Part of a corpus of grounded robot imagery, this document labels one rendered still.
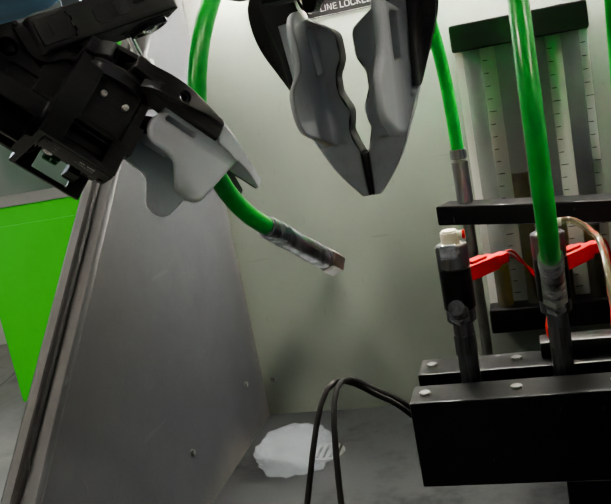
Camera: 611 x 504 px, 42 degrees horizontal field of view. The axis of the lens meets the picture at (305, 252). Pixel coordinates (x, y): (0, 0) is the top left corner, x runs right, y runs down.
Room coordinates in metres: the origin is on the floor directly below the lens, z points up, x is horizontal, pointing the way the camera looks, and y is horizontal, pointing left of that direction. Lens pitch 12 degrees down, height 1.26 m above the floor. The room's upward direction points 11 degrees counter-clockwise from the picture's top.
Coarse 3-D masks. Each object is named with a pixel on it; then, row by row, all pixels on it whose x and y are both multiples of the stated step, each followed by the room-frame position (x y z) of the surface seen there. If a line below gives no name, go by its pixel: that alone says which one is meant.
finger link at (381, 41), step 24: (384, 0) 0.38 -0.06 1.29; (360, 24) 0.39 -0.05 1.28; (384, 24) 0.37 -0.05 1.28; (360, 48) 0.39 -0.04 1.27; (384, 48) 0.36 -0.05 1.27; (408, 48) 0.38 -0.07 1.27; (384, 72) 0.36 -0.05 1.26; (408, 72) 0.38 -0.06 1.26; (384, 96) 0.35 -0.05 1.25; (408, 96) 0.38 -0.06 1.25; (384, 120) 0.35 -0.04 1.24; (408, 120) 0.38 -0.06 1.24; (384, 144) 0.39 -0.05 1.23; (384, 168) 0.39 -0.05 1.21
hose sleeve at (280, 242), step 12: (276, 228) 0.60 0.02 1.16; (288, 228) 0.62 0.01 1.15; (276, 240) 0.61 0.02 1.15; (288, 240) 0.61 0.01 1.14; (300, 240) 0.62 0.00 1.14; (312, 240) 0.64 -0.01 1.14; (300, 252) 0.63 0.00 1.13; (312, 252) 0.64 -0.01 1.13; (324, 252) 0.64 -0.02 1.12; (312, 264) 0.65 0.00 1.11; (324, 264) 0.65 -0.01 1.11
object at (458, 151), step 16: (208, 0) 0.59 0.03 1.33; (208, 16) 0.59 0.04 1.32; (192, 32) 0.59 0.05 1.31; (208, 32) 0.58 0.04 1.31; (192, 48) 0.58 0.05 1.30; (208, 48) 0.58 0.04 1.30; (432, 48) 0.85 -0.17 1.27; (192, 64) 0.57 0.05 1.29; (448, 64) 0.85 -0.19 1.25; (192, 80) 0.57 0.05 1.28; (448, 80) 0.85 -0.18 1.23; (448, 96) 0.85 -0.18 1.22; (448, 112) 0.86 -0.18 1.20; (448, 128) 0.86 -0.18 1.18; (224, 176) 0.57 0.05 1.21; (224, 192) 0.58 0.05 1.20; (240, 208) 0.58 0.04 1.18; (256, 224) 0.59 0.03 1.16; (272, 224) 0.61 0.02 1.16
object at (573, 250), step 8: (592, 240) 0.69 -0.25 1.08; (568, 248) 0.66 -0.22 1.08; (576, 248) 0.66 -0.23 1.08; (584, 248) 0.66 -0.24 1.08; (592, 248) 0.67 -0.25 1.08; (568, 256) 0.65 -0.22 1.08; (576, 256) 0.66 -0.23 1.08; (584, 256) 0.66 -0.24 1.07; (592, 256) 0.67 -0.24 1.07; (568, 264) 0.65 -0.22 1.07; (576, 264) 0.65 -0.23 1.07
